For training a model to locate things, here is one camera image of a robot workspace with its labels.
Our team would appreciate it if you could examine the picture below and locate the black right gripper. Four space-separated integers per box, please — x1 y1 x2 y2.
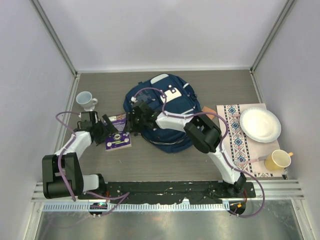
123 112 146 134

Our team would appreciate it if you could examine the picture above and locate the purple paperback book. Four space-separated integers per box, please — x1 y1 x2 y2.
105 113 132 152

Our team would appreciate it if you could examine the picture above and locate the navy blue student backpack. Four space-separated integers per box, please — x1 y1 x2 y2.
123 73 202 154

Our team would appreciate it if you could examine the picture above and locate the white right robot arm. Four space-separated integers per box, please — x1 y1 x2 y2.
125 100 247 198

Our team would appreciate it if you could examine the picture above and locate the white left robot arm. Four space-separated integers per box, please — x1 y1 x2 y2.
42 111 118 201

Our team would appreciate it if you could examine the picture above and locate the light blue cup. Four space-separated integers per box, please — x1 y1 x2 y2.
75 91 98 112

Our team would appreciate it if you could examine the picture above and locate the tan leather wallet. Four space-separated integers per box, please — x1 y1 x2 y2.
202 106 217 120

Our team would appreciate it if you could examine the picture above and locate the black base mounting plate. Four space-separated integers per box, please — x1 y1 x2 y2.
92 181 256 205

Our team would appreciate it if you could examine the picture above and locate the patterned white placemat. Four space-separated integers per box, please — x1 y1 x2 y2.
216 103 285 178

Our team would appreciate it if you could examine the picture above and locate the white paper plate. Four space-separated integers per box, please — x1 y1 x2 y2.
239 107 282 143

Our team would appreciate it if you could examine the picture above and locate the yellow cup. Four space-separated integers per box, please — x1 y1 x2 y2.
264 149 294 171

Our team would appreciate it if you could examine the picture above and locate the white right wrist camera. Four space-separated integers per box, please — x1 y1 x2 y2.
130 96 138 105

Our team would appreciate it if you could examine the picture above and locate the perforated metal rail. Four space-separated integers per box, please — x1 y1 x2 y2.
42 199 230 212

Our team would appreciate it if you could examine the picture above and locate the pink handled knife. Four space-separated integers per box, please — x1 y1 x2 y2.
235 156 267 166

